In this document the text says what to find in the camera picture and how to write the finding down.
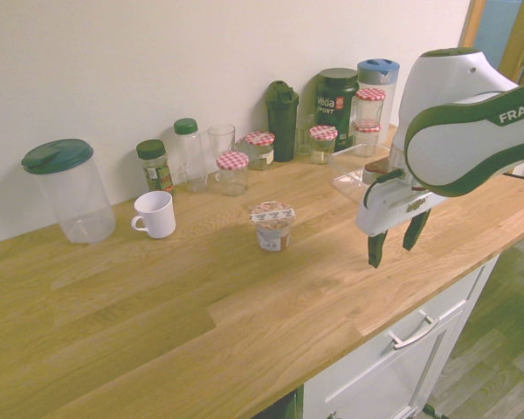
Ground silver drawer handle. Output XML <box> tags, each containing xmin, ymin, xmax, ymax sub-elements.
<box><xmin>386</xmin><ymin>313</ymin><xmax>440</xmax><ymax>350</ymax></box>

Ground cereal cup with foil lid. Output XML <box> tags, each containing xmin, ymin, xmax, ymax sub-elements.
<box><xmin>248</xmin><ymin>201</ymin><xmax>297</xmax><ymax>253</ymax></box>

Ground clear bottle green cap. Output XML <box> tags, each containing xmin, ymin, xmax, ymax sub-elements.
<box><xmin>173</xmin><ymin>118</ymin><xmax>210</xmax><ymax>194</ymax></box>

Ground small clear glass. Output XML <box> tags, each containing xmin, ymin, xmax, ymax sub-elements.
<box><xmin>294</xmin><ymin>113</ymin><xmax>318</xmax><ymax>156</ymax></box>

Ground clear rectangular plastic container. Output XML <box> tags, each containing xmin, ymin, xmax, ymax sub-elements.
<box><xmin>328</xmin><ymin>145</ymin><xmax>395</xmax><ymax>206</ymax></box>

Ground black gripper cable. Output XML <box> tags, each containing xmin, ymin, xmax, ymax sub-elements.
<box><xmin>361</xmin><ymin>169</ymin><xmax>405</xmax><ymax>210</ymax></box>

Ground dark green shaker bottle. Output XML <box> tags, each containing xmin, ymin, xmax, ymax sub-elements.
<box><xmin>264</xmin><ymin>79</ymin><xmax>300</xmax><ymax>163</ymax></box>

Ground white mug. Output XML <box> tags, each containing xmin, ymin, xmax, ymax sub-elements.
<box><xmin>130</xmin><ymin>190</ymin><xmax>177</xmax><ymax>240</ymax></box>

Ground labelled jar red checkered lid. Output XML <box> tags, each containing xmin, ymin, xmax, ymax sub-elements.
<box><xmin>308</xmin><ymin>125</ymin><xmax>338</xmax><ymax>166</ymax></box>

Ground tall clear drinking glass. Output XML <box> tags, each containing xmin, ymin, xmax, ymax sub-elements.
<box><xmin>207</xmin><ymin>123</ymin><xmax>237</xmax><ymax>175</ymax></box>

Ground black Vega Sport tub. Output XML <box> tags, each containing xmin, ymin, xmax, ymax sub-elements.
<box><xmin>315</xmin><ymin>67</ymin><xmax>360</xmax><ymax>153</ymax></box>

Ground large clear canister green lid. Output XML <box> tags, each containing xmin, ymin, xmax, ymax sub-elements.
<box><xmin>20</xmin><ymin>138</ymin><xmax>117</xmax><ymax>244</ymax></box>

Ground wooden door frame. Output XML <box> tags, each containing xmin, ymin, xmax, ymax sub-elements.
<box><xmin>460</xmin><ymin>0</ymin><xmax>524</xmax><ymax>88</ymax></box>

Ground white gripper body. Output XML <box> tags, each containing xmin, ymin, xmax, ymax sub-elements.
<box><xmin>355</xmin><ymin>176</ymin><xmax>446</xmax><ymax>239</ymax></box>

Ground spice jar dark green lid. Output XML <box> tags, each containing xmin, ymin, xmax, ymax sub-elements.
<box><xmin>135</xmin><ymin>139</ymin><xmax>176</xmax><ymax>196</ymax></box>

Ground clear canister blue lid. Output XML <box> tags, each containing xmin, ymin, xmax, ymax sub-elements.
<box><xmin>356</xmin><ymin>58</ymin><xmax>401</xmax><ymax>148</ymax></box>

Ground empty jar red checkered lid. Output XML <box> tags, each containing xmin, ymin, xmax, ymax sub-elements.
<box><xmin>354</xmin><ymin>87</ymin><xmax>387</xmax><ymax>128</ymax></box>
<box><xmin>215</xmin><ymin>151</ymin><xmax>250</xmax><ymax>197</ymax></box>
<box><xmin>352</xmin><ymin>123</ymin><xmax>383</xmax><ymax>158</ymax></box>

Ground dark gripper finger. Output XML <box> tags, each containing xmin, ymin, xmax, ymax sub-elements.
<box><xmin>367</xmin><ymin>231</ymin><xmax>388</xmax><ymax>269</ymax></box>
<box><xmin>402</xmin><ymin>209</ymin><xmax>431</xmax><ymax>252</ymax></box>

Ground white cabinet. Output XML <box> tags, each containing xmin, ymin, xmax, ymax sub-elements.
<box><xmin>303</xmin><ymin>255</ymin><xmax>501</xmax><ymax>419</ymax></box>

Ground labelled-lid jar red checkered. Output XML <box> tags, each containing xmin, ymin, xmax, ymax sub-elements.
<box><xmin>235</xmin><ymin>131</ymin><xmax>276</xmax><ymax>171</ymax></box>

